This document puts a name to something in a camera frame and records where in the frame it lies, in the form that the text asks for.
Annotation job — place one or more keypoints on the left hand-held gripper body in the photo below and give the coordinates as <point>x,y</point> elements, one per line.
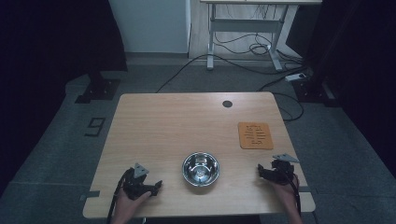
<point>135,182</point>

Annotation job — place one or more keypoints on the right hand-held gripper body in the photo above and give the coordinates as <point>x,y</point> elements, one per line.
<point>281,171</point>

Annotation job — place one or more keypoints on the person's right hand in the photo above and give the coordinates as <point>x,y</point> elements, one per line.
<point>285,191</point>

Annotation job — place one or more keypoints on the person's left hand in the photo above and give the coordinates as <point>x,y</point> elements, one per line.
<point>127,203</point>

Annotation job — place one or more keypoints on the grey tape strip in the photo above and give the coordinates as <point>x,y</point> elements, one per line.
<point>89,195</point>
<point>305,189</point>

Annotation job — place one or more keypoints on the orange square mat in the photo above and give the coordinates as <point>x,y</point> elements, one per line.
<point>255,136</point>

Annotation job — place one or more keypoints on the stainless steel bowl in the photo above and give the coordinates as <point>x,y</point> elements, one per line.
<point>200,169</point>

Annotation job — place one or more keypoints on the black round table grommet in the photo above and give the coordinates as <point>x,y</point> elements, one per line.
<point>227,104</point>

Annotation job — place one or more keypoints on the black stand base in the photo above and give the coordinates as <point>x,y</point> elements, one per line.
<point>314,91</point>
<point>99,88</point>

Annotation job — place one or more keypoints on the white power strip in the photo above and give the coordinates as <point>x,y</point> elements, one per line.
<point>295,76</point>

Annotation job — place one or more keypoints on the dark curtain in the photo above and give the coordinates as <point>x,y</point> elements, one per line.
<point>46,62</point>
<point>358,62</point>

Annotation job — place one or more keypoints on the white panel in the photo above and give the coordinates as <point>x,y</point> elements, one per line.
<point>149,25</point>

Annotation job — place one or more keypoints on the white metal frame desk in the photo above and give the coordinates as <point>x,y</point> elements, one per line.
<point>243,25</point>

